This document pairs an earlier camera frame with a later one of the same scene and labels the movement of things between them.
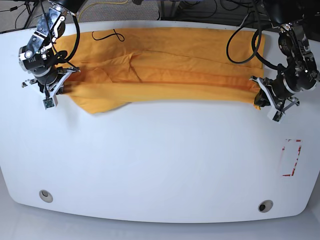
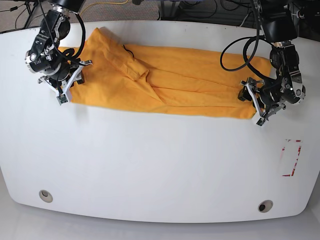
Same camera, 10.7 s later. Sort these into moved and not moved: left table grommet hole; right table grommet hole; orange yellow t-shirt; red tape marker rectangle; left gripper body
Moved: orange yellow t-shirt; left gripper body
Not moved: red tape marker rectangle; left table grommet hole; right table grommet hole
